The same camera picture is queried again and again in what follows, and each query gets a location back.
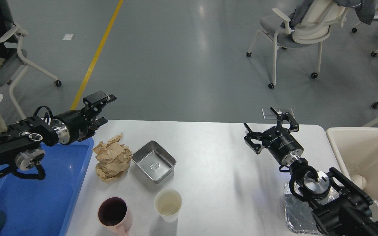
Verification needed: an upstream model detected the blue plastic tray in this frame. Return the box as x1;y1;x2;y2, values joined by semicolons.
0;138;94;236

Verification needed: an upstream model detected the white grey office chair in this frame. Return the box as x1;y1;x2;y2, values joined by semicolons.
246;0;349;89

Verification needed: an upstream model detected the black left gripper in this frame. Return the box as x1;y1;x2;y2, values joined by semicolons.
52;91;117;145

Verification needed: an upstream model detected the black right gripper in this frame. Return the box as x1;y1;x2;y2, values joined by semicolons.
243;107;304;166

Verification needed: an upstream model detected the white paper cup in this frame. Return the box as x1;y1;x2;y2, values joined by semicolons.
154;188;182;223

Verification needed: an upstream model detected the beige plastic bin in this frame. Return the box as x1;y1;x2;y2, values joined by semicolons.
326;127;378;200

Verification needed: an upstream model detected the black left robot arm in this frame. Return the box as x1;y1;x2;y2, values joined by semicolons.
0;91;116;180

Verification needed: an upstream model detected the pink plastic mug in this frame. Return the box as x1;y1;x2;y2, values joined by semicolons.
97;197;133;236

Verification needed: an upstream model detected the aluminium foil tray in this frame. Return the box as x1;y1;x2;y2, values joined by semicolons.
283;182;378;236

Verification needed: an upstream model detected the left white grey chair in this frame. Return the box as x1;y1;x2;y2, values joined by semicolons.
0;0;62;119

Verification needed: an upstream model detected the grey jacket on chair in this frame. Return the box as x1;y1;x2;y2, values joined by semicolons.
288;0;376;27

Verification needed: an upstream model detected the beige roll in bin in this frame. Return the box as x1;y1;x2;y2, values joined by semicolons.
350;174;367;190

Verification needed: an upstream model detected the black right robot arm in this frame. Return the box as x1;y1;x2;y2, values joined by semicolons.
243;107;378;236

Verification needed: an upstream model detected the crumpled brown paper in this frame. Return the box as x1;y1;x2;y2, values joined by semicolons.
93;133;132;183

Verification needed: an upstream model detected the square stainless steel tray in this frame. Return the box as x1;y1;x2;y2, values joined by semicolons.
132;140;177;184

